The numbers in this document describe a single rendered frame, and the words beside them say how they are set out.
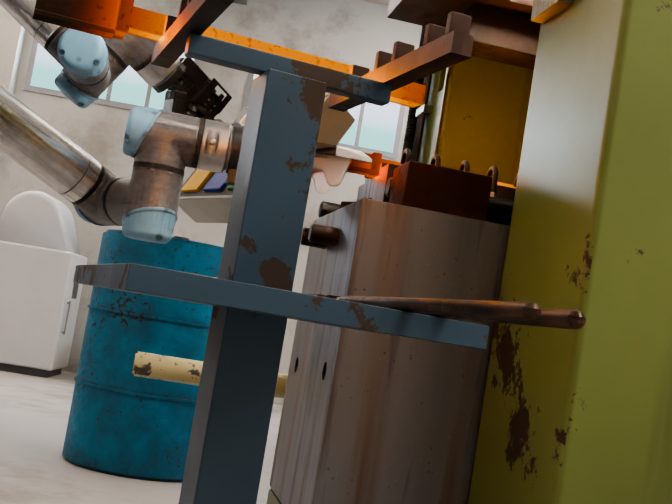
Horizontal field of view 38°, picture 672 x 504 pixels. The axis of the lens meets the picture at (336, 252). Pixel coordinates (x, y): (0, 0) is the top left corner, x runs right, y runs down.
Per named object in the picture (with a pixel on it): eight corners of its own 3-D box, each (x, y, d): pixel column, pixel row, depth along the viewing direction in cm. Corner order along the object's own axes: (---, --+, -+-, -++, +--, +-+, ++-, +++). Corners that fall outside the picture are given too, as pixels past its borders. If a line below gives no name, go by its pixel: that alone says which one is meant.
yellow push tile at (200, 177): (196, 189, 203) (217, 163, 206) (179, 189, 209) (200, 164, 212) (202, 195, 204) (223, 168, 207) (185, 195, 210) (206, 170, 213)
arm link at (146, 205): (142, 242, 152) (155, 173, 153) (183, 246, 144) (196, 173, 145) (97, 233, 147) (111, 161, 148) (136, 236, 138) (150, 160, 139)
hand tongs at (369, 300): (587, 331, 59) (590, 311, 59) (524, 320, 58) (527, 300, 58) (332, 308, 117) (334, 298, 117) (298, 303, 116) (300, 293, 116)
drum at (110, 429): (212, 491, 406) (254, 247, 414) (46, 466, 399) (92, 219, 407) (215, 465, 473) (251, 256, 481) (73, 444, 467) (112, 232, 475)
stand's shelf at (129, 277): (125, 289, 71) (130, 262, 71) (72, 282, 109) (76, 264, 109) (486, 350, 81) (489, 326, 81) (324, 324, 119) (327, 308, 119)
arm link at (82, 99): (46, 71, 166) (91, 26, 168) (53, 85, 177) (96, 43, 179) (81, 103, 167) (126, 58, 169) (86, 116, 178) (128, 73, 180)
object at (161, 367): (131, 378, 176) (136, 349, 176) (131, 376, 181) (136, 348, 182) (367, 414, 184) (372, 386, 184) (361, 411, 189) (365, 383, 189)
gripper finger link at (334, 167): (367, 192, 145) (308, 185, 147) (373, 153, 145) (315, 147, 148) (361, 188, 142) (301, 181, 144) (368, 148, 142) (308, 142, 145)
